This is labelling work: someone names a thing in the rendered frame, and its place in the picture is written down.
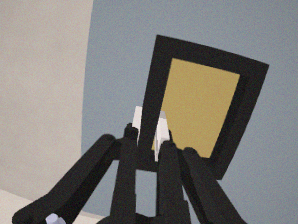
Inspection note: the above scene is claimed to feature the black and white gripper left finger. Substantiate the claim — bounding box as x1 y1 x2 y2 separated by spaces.
12 106 142 224

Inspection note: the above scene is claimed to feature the black picture frame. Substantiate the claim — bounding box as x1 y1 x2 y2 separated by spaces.
136 34 269 180

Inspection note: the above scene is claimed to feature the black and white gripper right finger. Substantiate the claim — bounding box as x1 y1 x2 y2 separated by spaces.
154 111 247 224

